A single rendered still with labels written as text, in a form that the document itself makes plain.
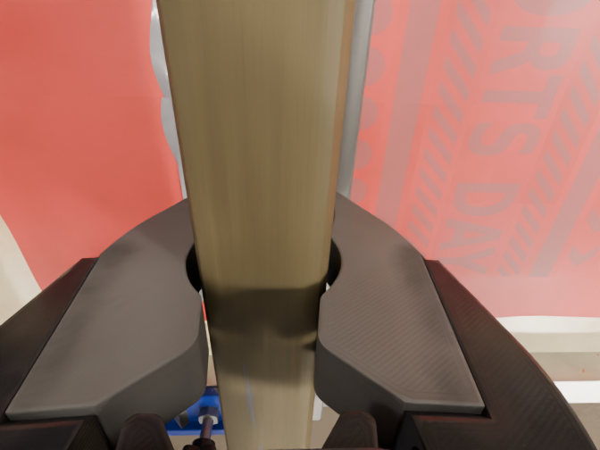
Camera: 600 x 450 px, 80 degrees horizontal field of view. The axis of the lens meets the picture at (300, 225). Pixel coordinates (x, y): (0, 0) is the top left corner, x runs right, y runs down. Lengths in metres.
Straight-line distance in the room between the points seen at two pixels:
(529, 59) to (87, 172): 0.31
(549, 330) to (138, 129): 0.42
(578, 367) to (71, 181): 0.50
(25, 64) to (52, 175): 0.07
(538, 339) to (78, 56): 0.47
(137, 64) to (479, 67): 0.22
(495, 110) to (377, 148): 0.08
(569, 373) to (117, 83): 0.47
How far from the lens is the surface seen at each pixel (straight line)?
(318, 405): 0.25
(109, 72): 0.27
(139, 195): 0.30
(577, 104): 0.32
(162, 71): 0.26
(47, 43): 0.28
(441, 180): 0.29
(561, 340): 0.48
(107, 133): 0.28
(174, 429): 0.41
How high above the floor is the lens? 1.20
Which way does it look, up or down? 58 degrees down
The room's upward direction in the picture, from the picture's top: 176 degrees clockwise
